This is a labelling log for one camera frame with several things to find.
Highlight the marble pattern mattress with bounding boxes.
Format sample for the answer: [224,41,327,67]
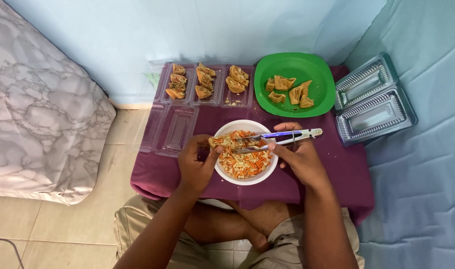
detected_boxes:
[0,0,117,205]

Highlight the shredded carrot cabbage filling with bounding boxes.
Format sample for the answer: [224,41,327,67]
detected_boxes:
[217,130,275,179]

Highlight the thin grey cable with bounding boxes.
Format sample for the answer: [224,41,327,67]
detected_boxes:
[0,237,25,269]

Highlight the metal kitchen tongs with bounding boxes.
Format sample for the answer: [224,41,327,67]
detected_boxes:
[235,128,324,154]

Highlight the group of stuffed tofu puffs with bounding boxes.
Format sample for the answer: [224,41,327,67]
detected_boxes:
[165,62,250,101]

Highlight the person's crossed legs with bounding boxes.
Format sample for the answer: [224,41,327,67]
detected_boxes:
[183,200,305,253]

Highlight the person's beige shorts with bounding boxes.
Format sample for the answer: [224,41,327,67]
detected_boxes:
[113,194,366,269]

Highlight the light blue bedsheet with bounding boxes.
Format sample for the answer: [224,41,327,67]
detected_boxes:
[341,0,455,269]

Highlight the fried tofu puff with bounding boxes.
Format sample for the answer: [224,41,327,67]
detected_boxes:
[208,135,229,150]

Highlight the purple table cloth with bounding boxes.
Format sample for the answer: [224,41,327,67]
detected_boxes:
[130,65,376,227]

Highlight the clear plastic food tray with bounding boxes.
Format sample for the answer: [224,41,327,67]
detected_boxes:
[159,62,197,105]
[191,64,227,107]
[220,64,255,109]

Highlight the stack of open clear containers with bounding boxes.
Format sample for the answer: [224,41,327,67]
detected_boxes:
[333,52,419,148]

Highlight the person's right hand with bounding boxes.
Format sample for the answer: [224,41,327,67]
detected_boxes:
[268,122,327,188]

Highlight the person's left hand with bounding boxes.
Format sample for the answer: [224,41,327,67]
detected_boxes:
[177,134,225,194]

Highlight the white round bowl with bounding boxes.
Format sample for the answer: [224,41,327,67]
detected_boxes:
[213,120,279,186]

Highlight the green square plate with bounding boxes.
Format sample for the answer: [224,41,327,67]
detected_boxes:
[254,52,336,118]

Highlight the clear plastic tray lid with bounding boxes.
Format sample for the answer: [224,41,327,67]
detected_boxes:
[154,104,200,158]
[145,61,169,104]
[139,102,169,153]

